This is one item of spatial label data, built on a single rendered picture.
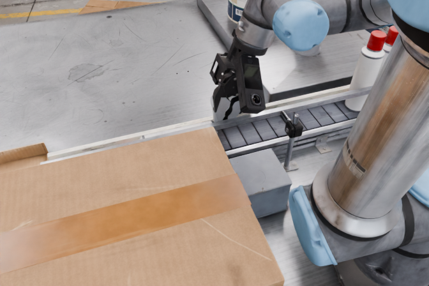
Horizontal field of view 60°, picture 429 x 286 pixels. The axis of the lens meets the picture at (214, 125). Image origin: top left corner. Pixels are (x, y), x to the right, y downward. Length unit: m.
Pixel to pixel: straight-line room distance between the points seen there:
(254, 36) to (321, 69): 0.44
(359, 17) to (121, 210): 0.46
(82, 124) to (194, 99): 0.31
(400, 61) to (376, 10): 0.28
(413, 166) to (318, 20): 0.28
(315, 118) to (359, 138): 0.54
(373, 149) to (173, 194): 0.23
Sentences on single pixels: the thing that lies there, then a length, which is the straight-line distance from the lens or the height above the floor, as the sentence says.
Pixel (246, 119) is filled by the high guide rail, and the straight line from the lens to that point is 0.79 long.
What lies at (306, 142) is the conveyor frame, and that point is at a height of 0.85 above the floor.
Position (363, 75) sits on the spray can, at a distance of 0.92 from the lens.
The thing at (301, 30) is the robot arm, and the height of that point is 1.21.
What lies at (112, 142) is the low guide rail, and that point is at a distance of 0.83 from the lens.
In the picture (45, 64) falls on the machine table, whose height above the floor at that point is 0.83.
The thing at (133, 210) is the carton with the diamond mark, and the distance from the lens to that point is 0.45.
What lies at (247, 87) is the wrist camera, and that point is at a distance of 0.70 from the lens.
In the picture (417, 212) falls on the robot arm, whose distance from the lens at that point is 0.59.
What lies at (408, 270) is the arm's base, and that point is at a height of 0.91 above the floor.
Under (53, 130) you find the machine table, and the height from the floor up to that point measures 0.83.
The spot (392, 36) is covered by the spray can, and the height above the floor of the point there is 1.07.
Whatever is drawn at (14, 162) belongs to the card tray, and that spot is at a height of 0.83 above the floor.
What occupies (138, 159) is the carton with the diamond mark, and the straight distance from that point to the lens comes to 0.50.
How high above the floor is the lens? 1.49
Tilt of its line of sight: 43 degrees down
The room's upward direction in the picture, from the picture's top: straight up
